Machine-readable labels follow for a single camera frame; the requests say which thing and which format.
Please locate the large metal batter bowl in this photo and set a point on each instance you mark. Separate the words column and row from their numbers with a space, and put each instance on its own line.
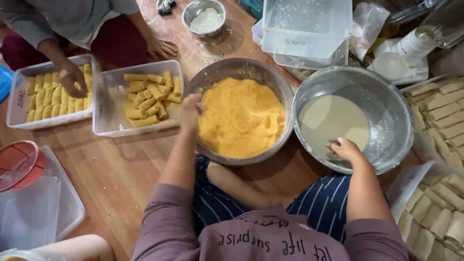
column 384, row 108

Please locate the heap of breaded rolls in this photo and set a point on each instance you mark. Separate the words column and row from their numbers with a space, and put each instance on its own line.
column 148, row 99

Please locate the stack of clear plastic containers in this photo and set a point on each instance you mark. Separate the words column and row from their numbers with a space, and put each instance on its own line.
column 304, row 32

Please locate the tray of plain rolls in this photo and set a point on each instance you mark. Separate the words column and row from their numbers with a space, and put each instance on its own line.
column 442, row 112

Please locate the clear container with loose rolls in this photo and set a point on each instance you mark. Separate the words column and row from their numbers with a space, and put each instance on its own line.
column 107, row 108

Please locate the person's leg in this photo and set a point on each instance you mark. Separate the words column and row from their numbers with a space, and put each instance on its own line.
column 239, row 188

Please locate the person's left hand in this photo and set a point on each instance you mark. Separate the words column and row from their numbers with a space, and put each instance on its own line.
column 190, row 112

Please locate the clear container with arranged rolls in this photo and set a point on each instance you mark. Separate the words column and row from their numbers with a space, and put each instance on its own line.
column 16, row 105

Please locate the large metal breadcrumb bowl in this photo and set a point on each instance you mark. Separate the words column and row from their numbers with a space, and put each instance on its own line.
column 235, row 67

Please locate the clear plastic bag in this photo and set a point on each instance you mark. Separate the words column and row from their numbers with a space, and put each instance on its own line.
column 368, row 25

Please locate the person's right fingers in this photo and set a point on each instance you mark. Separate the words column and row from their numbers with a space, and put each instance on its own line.
column 334, row 144

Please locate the person's left fingers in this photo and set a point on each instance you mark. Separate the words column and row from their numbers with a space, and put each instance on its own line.
column 197, row 103

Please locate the round white plastic lid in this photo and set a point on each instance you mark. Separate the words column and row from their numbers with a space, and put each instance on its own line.
column 389, row 66

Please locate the orange breadcrumbs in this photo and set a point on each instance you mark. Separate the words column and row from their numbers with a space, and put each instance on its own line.
column 243, row 119

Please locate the white flour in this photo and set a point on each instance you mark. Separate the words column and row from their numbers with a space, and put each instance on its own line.
column 206, row 21

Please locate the clear container of plain rolls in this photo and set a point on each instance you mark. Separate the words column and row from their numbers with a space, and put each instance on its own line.
column 431, row 214

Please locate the person's navy striped shorts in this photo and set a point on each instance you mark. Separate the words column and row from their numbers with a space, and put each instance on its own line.
column 322, row 203

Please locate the clear plastic bottle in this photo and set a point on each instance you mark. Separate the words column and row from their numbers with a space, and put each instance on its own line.
column 438, row 25

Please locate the red plastic strainer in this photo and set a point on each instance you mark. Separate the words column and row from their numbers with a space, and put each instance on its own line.
column 20, row 163

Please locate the teal plastic box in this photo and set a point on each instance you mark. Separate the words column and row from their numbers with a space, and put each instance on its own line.
column 252, row 7

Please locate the round clear tub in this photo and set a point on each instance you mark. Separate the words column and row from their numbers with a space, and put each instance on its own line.
column 14, row 255

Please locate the person's right hand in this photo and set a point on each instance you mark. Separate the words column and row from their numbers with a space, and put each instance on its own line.
column 348, row 150

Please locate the dark cloth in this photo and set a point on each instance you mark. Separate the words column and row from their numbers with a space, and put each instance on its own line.
column 165, row 5

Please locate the small metal bowl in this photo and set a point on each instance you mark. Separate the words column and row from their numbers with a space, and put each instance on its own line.
column 188, row 16

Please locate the blue plastic item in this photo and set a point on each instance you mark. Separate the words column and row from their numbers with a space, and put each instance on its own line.
column 4, row 83

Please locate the empty clear plastic container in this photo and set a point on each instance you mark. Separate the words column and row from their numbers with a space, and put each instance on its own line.
column 43, row 214

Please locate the rows of breaded rolls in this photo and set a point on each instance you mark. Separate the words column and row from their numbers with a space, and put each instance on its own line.
column 45, row 99

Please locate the person's mauve shirt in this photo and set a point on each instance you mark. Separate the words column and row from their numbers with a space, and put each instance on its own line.
column 253, row 239

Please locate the pale liquid batter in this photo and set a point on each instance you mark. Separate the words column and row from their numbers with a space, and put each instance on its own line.
column 330, row 119

